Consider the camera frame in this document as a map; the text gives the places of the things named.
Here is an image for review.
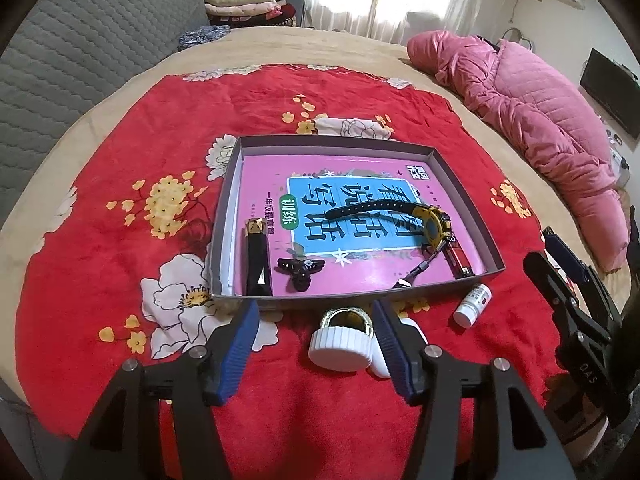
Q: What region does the beige bed sheet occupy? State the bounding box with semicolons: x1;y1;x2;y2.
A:
0;25;631;466

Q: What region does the white pill bottle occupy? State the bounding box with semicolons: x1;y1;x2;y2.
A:
453;284;492;329

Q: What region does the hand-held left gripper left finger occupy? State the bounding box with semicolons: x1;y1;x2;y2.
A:
61;299;262;480

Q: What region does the black lighter with gold top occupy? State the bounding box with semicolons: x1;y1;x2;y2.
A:
245;219;274;297

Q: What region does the black flat television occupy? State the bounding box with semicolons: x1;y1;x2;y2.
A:
580;48;640;141

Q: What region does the black hair clip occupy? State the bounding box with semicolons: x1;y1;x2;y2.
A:
276;256;326;293

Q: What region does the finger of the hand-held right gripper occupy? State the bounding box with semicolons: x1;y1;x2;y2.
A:
523;251;616;346
542;227;621;318

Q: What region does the grey quilted cover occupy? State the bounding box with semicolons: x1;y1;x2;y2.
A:
0;0;211;221

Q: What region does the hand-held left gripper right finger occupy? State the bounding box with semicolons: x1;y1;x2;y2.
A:
371;299;566;480

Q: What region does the yellow black wristwatch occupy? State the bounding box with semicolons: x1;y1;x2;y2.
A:
324;200;453;291

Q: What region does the red black lighter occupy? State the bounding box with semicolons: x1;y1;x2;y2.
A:
446;240;475;278

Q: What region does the stack of folded clothes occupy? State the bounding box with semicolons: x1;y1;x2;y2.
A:
265;4;298;26

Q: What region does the white jar with cap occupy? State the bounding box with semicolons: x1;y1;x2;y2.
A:
367;317;427;379

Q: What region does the pink book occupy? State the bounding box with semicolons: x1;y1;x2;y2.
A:
227;155;488;297

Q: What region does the pink folded cloth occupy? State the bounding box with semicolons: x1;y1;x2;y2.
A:
206;2;283;17

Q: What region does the shallow grey cardboard box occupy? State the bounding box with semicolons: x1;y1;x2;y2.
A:
208;135;506;301

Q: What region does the pink quilt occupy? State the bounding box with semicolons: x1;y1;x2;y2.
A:
406;30;632;273

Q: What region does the blue patterned cloth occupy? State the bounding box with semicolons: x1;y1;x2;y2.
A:
177;25;233;52

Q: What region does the red floral blanket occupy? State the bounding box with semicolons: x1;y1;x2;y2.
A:
15;62;576;480

